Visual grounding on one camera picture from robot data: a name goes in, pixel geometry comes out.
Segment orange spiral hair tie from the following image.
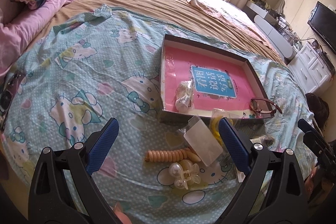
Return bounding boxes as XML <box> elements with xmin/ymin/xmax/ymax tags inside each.
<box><xmin>144</xmin><ymin>148</ymin><xmax>202</xmax><ymax>163</ymax></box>

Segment pink patterned cloth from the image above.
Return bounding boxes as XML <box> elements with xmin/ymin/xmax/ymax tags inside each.
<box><xmin>187</xmin><ymin>0</ymin><xmax>273</xmax><ymax>50</ymax></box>

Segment red strap wristwatch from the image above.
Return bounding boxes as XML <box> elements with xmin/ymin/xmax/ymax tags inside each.
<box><xmin>250</xmin><ymin>98</ymin><xmax>282</xmax><ymax>115</ymax></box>

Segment pink quilt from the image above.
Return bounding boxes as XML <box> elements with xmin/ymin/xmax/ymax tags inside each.
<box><xmin>1</xmin><ymin>0</ymin><xmax>74</xmax><ymax>79</ymax></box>

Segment pearl hair claw clip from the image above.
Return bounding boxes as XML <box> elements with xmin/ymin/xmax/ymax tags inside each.
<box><xmin>169</xmin><ymin>160</ymin><xmax>201</xmax><ymax>190</ymax></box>

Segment black television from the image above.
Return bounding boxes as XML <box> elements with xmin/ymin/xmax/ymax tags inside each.
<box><xmin>307</xmin><ymin>1</ymin><xmax>336</xmax><ymax>54</ymax></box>

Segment white drawer cabinet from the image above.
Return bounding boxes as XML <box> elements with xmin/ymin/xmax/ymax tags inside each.
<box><xmin>288</xmin><ymin>43</ymin><xmax>335</xmax><ymax>96</ymax></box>

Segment bagged beige jewelry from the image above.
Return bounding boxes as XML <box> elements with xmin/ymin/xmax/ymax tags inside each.
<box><xmin>175</xmin><ymin>80</ymin><xmax>194</xmax><ymax>113</ymax></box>

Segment tan bed sheet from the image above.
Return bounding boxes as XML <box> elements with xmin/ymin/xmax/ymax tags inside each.
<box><xmin>33</xmin><ymin>0</ymin><xmax>284</xmax><ymax>64</ymax></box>

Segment yellow item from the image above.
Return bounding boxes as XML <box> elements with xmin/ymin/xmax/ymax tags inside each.
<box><xmin>209</xmin><ymin>109</ymin><xmax>234</xmax><ymax>147</ymax></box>

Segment dark cardboard box tray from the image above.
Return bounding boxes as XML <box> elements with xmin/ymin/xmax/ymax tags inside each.
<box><xmin>157</xmin><ymin>34</ymin><xmax>275</xmax><ymax>123</ymax></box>

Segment clear bagged white card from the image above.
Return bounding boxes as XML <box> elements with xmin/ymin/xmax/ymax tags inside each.
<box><xmin>182</xmin><ymin>116</ymin><xmax>223</xmax><ymax>166</ymax></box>

